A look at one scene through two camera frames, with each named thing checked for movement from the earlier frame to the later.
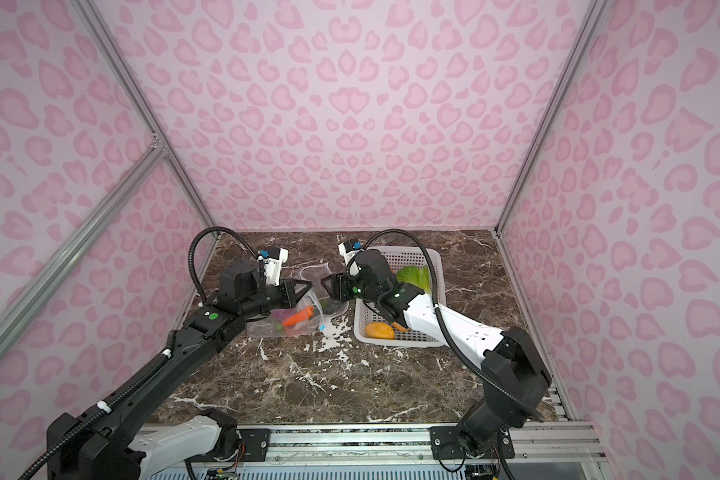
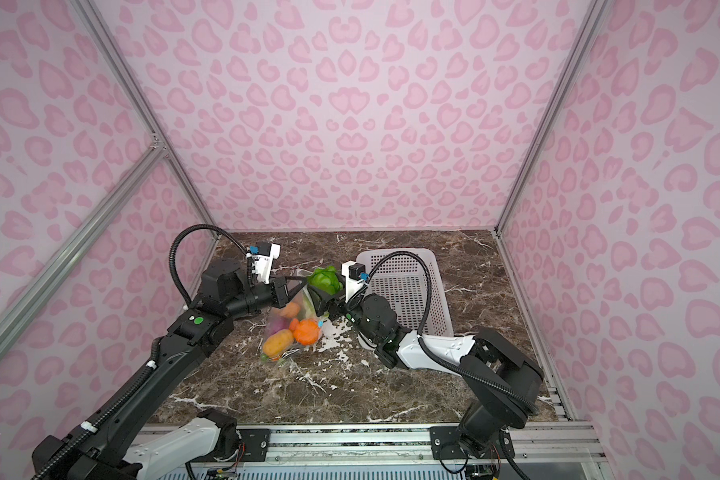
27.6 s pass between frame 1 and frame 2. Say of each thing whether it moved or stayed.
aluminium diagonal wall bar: stayed
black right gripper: moved
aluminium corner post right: stayed
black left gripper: stayed
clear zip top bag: moved
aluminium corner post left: stayed
